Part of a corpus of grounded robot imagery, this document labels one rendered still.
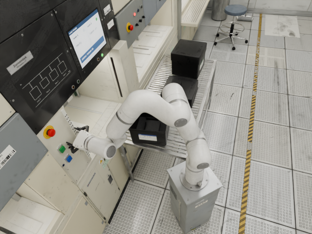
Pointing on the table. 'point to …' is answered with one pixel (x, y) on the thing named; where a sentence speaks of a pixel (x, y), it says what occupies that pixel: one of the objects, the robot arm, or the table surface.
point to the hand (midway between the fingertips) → (73, 136)
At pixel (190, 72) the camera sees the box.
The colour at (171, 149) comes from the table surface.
